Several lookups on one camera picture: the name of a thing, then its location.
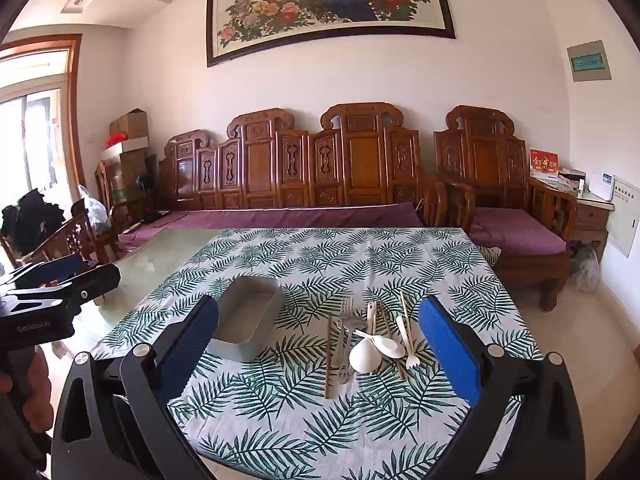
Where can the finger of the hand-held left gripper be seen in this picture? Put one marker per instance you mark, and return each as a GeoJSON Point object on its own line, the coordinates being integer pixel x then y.
{"type": "Point", "coordinates": [50, 269]}
{"type": "Point", "coordinates": [97, 280]}

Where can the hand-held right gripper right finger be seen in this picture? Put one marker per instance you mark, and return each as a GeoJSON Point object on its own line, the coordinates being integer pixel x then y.
{"type": "Point", "coordinates": [450, 355]}

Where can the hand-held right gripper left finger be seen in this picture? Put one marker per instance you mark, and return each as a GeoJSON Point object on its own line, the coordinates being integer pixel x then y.
{"type": "Point", "coordinates": [200, 332]}

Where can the grey metal tray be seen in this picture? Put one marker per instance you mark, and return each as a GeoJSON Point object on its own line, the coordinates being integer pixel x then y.
{"type": "Point", "coordinates": [245, 332]}

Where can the white plastic fork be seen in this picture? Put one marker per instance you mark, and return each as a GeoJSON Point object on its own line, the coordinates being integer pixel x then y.
{"type": "Point", "coordinates": [406, 342]}

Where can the white ceramic spoon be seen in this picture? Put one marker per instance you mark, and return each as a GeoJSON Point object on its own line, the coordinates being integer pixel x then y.
{"type": "Point", "coordinates": [387, 346]}
{"type": "Point", "coordinates": [362, 357]}

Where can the metal fork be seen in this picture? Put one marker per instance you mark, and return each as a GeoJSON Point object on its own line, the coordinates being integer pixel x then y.
{"type": "Point", "coordinates": [346, 311]}

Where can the person's left hand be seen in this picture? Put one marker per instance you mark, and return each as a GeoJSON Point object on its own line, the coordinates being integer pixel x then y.
{"type": "Point", "coordinates": [4, 384]}

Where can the wooden chair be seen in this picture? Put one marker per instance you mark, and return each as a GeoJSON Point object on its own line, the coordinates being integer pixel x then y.
{"type": "Point", "coordinates": [70, 240]}

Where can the dark clothes pile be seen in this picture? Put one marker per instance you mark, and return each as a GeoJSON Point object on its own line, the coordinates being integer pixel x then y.
{"type": "Point", "coordinates": [32, 220]}

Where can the brown wooden chopstick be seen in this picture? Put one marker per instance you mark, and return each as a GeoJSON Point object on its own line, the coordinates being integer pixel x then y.
{"type": "Point", "coordinates": [397, 365]}
{"type": "Point", "coordinates": [385, 322]}

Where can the pale long chopstick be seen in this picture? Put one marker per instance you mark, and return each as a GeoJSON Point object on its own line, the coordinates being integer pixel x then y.
{"type": "Point", "coordinates": [406, 315]}

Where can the clear plastic bag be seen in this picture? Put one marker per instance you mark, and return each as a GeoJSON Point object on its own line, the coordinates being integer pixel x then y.
{"type": "Point", "coordinates": [94, 210]}

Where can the black standing fan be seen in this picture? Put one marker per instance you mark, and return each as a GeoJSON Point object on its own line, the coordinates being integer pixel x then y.
{"type": "Point", "coordinates": [145, 187]}

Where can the beige flat stick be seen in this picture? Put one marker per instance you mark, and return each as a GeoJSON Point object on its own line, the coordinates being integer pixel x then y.
{"type": "Point", "coordinates": [329, 360]}

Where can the white flat box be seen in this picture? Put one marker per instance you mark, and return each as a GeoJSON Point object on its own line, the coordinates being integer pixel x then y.
{"type": "Point", "coordinates": [125, 149]}

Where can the leaf print tablecloth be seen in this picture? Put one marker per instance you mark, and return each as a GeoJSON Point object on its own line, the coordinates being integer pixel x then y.
{"type": "Point", "coordinates": [300, 425]}

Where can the purple armchair cushion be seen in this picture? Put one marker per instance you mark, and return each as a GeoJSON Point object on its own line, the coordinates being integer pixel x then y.
{"type": "Point", "coordinates": [515, 232]}

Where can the purple sofa cushion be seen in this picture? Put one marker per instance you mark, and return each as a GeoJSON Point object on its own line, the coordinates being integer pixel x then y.
{"type": "Point", "coordinates": [280, 219]}

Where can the wooden framed glass door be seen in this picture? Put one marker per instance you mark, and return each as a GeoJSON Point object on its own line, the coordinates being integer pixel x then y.
{"type": "Point", "coordinates": [35, 125]}

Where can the brown cardboard box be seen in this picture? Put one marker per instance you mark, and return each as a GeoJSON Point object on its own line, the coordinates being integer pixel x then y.
{"type": "Point", "coordinates": [129, 124]}

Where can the grey plastic bag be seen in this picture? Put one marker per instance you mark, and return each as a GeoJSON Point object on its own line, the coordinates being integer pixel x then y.
{"type": "Point", "coordinates": [586, 267]}

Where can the carved wooden sofa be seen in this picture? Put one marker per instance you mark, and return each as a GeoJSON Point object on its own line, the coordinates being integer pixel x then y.
{"type": "Point", "coordinates": [260, 160]}

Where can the carved wooden armchair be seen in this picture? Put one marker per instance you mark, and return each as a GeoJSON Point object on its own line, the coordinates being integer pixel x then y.
{"type": "Point", "coordinates": [480, 160]}

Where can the wooden side table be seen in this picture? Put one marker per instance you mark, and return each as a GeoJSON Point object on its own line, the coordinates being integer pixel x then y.
{"type": "Point", "coordinates": [590, 215]}

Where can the red desk card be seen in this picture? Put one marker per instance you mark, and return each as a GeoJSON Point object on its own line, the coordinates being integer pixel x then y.
{"type": "Point", "coordinates": [543, 162]}

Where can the white distribution box door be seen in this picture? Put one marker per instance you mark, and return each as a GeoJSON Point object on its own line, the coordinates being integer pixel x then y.
{"type": "Point", "coordinates": [625, 215]}

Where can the framed peacock painting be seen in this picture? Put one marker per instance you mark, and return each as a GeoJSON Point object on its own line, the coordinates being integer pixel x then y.
{"type": "Point", "coordinates": [325, 0]}

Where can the grey wall panel box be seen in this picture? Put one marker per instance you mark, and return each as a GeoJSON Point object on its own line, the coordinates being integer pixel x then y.
{"type": "Point", "coordinates": [589, 60]}

